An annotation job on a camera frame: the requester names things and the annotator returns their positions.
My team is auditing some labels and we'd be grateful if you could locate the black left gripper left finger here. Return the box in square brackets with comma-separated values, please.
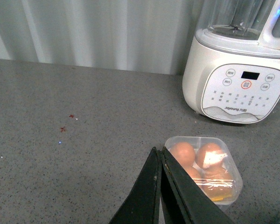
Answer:
[110, 147, 162, 224]

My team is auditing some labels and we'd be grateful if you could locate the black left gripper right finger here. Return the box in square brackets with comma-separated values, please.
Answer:
[161, 147, 233, 224]

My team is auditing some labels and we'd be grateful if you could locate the brown egg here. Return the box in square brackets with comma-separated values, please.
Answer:
[202, 167, 234, 202]

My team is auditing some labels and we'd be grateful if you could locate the clear plastic egg box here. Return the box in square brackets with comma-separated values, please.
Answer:
[165, 136, 243, 210]

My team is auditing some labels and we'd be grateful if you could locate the brown egg box front-left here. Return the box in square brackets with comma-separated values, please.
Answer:
[185, 167, 203, 189]

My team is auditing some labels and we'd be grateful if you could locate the brown egg box back-left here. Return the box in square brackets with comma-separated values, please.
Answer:
[169, 142, 196, 167]

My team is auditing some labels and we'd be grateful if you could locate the brown egg box back-right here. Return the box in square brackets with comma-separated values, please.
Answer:
[196, 143, 227, 169]

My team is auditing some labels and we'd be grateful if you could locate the white Joyoung blender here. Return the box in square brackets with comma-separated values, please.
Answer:
[182, 0, 280, 124]

